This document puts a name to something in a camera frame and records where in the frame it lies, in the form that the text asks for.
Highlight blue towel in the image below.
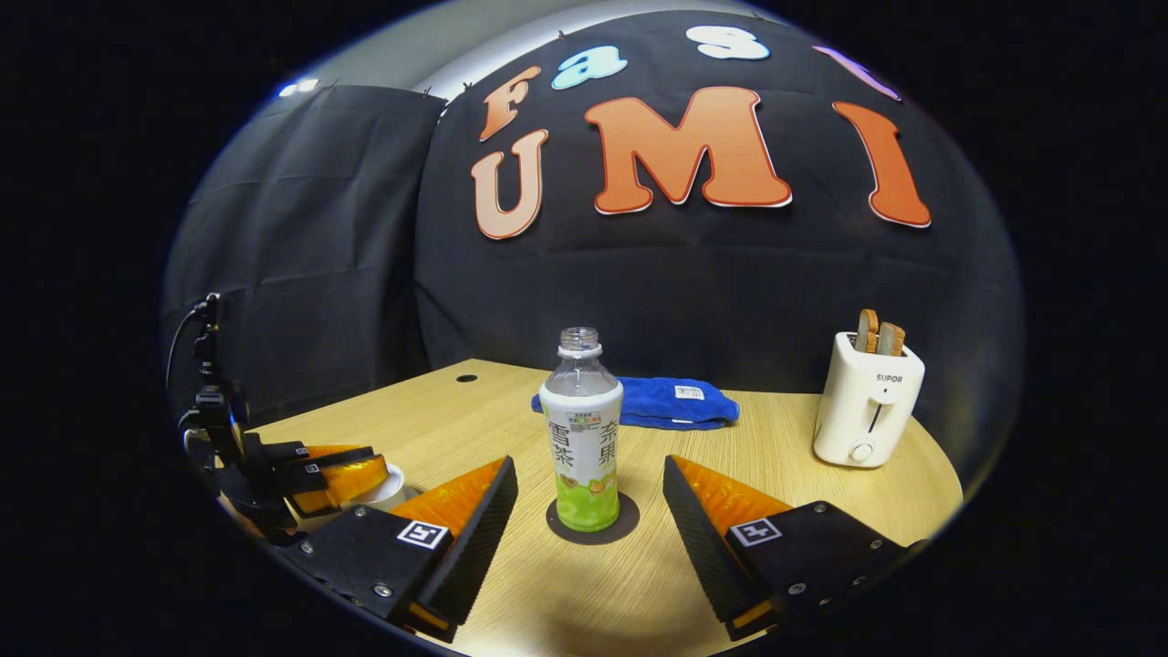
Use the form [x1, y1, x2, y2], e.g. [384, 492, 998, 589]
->
[531, 376, 741, 432]

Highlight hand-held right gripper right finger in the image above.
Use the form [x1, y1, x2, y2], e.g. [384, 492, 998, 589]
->
[663, 454, 930, 642]

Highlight white toaster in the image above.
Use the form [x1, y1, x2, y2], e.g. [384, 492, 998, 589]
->
[813, 331, 926, 469]

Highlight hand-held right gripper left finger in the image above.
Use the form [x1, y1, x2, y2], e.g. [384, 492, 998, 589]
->
[278, 456, 519, 642]

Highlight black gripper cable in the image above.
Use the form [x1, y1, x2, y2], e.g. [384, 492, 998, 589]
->
[167, 308, 200, 389]

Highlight white green water bottle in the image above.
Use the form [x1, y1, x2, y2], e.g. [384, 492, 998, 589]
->
[538, 327, 625, 533]

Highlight white teacup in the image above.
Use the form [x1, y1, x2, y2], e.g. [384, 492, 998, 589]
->
[345, 464, 408, 512]

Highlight dark round coaster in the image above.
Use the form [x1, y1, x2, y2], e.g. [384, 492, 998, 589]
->
[546, 493, 641, 547]

